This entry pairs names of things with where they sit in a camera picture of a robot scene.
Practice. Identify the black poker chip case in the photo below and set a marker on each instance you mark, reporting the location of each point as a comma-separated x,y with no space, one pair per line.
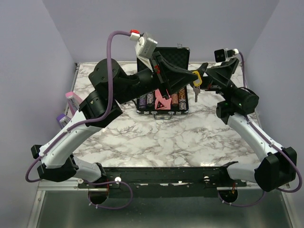
153,103

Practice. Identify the orange poker chip stack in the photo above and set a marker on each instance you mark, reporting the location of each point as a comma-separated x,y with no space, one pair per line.
181,94

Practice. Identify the pink metronome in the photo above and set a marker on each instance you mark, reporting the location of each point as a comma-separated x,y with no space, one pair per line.
73,101

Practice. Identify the pink playing card deck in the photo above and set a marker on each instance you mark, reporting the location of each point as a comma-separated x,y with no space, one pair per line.
166,102

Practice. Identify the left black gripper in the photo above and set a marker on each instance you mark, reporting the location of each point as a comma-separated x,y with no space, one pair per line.
179,78

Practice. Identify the aluminium extrusion frame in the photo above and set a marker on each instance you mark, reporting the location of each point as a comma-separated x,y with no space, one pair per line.
67,185

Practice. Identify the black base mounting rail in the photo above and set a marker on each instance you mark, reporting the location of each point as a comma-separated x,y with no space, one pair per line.
165,182

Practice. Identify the black triangle dealer button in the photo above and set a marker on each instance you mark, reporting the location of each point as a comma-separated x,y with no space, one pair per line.
159,105

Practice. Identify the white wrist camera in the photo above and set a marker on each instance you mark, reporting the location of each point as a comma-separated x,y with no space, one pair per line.
221,55
144,48

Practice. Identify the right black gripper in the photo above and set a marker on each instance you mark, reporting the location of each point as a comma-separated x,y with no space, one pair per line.
220,75

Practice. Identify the yellow key tag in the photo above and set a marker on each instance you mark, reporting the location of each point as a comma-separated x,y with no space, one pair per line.
198,81

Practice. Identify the grey poker chip stack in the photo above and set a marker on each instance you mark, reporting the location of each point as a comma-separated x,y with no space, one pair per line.
150,99

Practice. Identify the purple poker chip stack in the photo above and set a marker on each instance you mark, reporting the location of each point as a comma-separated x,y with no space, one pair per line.
142,102

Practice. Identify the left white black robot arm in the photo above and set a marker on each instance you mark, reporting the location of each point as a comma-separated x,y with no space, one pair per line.
112,87

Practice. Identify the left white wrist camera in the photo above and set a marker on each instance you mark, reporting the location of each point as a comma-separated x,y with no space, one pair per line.
144,48

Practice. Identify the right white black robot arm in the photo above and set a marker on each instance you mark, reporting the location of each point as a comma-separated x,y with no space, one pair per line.
277,165

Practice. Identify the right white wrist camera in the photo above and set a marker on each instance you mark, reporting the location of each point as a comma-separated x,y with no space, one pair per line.
221,55

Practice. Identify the purple metronome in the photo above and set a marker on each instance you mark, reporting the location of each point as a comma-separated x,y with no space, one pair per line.
62,120

